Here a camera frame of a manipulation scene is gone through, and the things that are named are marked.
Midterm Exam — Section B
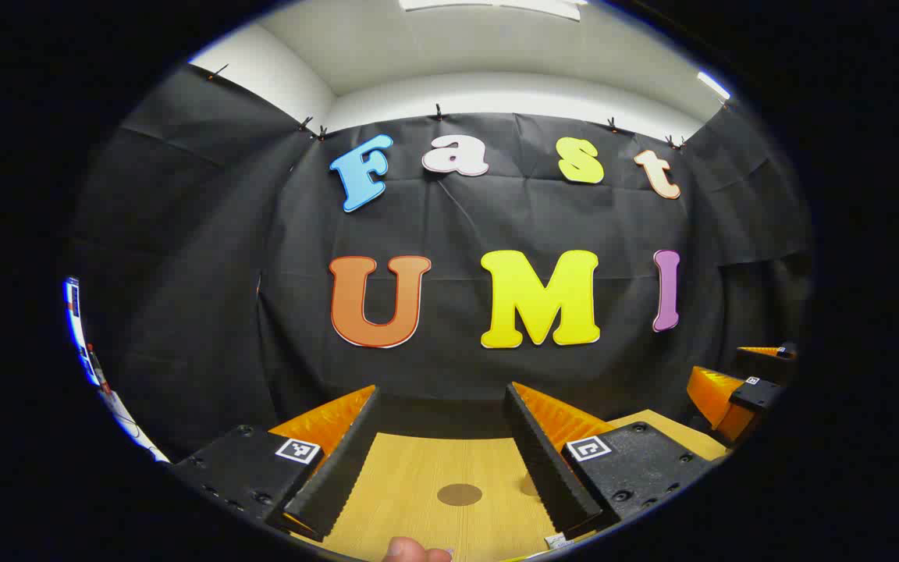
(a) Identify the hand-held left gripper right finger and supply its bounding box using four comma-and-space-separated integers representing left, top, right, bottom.
503, 382, 720, 539

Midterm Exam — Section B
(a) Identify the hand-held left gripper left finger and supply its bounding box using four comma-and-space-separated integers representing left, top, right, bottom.
171, 384, 384, 542

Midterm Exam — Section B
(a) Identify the brown round coaster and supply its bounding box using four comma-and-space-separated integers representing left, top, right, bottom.
437, 483, 483, 507

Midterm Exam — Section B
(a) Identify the wooden desktop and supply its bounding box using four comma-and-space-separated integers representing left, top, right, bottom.
293, 410, 731, 562

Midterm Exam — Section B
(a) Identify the white side table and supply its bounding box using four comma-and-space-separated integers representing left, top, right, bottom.
94, 375, 172, 464

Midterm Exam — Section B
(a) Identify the ceiling light panel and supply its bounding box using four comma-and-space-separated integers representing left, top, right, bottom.
697, 71, 731, 101
399, 0, 583, 21

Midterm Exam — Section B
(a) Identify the computer monitor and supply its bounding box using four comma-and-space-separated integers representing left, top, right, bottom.
64, 276, 101, 387

